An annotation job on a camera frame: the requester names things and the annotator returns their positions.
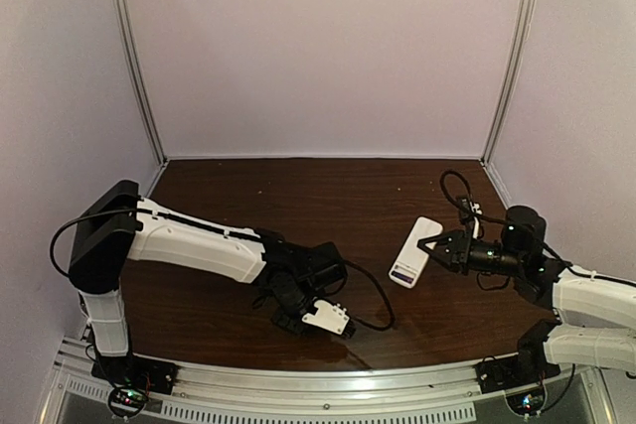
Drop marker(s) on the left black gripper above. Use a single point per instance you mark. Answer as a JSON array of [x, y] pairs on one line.
[[286, 318]]

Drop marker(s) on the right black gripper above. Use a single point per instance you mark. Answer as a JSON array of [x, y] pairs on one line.
[[458, 250]]

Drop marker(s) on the white remote control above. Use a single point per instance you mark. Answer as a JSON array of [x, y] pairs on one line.
[[410, 259]]

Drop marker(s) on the blue battery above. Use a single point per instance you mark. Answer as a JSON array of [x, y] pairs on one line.
[[398, 276]]

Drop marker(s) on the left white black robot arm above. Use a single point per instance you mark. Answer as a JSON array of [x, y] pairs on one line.
[[123, 226]]

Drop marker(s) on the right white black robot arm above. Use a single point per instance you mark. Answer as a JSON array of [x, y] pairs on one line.
[[594, 322]]

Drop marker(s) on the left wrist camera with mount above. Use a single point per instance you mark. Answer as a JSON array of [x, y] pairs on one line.
[[330, 317]]

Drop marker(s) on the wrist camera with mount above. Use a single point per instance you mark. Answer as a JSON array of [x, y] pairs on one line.
[[469, 210], [330, 317]]

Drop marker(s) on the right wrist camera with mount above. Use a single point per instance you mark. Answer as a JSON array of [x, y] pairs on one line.
[[469, 210]]

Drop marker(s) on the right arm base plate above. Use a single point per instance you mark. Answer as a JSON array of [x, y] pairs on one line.
[[503, 373]]

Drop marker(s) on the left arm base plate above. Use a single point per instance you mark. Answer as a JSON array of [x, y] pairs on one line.
[[147, 374]]

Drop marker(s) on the front aluminium rail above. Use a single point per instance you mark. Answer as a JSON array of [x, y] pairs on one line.
[[448, 393]]

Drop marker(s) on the right aluminium frame post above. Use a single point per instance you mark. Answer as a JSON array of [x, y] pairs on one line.
[[521, 31]]

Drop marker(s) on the aluminium frame post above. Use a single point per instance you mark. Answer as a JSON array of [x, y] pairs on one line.
[[140, 92], [521, 31]]

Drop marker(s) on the left aluminium frame post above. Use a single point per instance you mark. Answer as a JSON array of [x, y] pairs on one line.
[[140, 92]]

